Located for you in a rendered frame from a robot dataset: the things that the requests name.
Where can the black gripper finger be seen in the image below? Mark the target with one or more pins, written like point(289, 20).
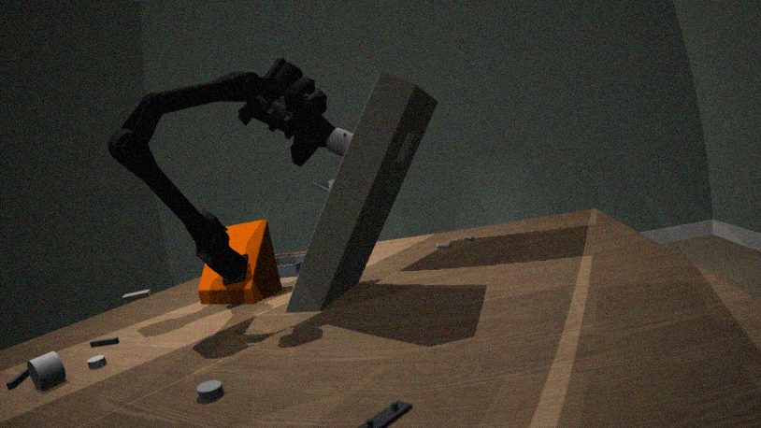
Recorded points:
point(312, 121)
point(311, 140)

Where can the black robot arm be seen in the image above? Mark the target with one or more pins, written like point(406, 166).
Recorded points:
point(129, 146)

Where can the white cylinder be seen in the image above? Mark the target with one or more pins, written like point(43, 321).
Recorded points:
point(338, 141)

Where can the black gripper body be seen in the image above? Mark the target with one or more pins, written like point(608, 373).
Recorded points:
point(282, 113)

